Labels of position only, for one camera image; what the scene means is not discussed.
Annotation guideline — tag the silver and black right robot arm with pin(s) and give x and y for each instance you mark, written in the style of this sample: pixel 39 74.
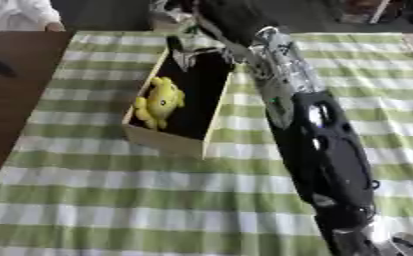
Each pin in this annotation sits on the silver and black right robot arm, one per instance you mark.
pixel 323 150

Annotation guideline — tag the silver crinkled bag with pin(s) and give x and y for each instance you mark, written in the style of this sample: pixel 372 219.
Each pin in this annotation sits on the silver crinkled bag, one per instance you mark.
pixel 170 15

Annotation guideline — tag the person's hand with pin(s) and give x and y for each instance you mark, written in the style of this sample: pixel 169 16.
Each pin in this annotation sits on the person's hand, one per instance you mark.
pixel 55 27

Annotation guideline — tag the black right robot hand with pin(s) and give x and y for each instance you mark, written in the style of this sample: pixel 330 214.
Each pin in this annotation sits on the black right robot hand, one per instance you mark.
pixel 233 20

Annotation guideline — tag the person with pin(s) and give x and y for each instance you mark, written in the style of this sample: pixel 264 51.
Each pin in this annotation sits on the person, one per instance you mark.
pixel 14 11

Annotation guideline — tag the tan cardboard box black inside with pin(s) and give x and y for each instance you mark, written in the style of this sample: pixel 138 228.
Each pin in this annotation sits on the tan cardboard box black inside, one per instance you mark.
pixel 174 141

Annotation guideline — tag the yellow soft toy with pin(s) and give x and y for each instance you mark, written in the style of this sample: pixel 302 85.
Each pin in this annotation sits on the yellow soft toy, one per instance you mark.
pixel 160 101

